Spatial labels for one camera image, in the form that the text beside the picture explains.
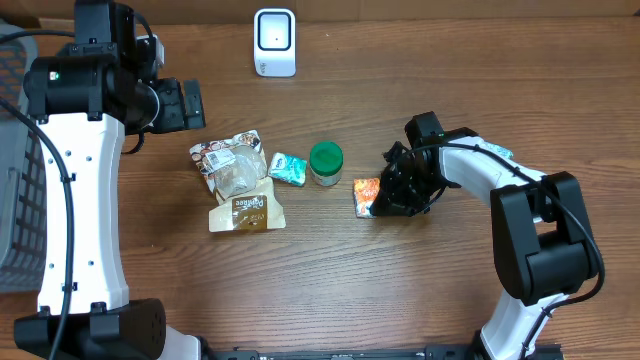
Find grey plastic mesh basket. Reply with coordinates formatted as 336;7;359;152
1;36;46;294

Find white barcode scanner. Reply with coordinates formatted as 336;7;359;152
254;8;296;78

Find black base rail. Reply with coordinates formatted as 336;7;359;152
199;342;565;360

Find mint green packet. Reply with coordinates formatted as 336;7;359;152
483;142;514;160

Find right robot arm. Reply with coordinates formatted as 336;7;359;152
366;112;605;359

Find green lid white jar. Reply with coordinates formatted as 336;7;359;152
309;141;344;187

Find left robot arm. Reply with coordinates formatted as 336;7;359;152
14;1;207;359

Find orange tissue packet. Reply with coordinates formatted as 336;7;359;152
353;178;380;218

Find small teal tissue packet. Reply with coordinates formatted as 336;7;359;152
268;152;307;187

